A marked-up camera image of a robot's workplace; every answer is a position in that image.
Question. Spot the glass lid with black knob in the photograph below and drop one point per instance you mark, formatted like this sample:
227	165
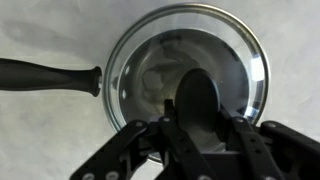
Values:
196	96

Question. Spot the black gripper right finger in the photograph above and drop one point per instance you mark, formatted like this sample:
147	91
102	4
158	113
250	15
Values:
253	146

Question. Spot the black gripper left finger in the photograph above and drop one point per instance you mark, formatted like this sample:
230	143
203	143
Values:
181	143

